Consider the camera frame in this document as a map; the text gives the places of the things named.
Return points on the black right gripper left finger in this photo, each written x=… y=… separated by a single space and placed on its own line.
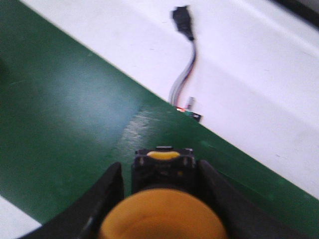
x=82 y=220

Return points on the green conveyor belt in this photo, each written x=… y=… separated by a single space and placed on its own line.
x=84 y=83

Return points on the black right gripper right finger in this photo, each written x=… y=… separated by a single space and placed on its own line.
x=281 y=211

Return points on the black sensor on table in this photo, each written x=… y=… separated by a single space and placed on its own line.
x=183 y=21

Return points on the small green sensor board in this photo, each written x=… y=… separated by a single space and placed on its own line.
x=188 y=110

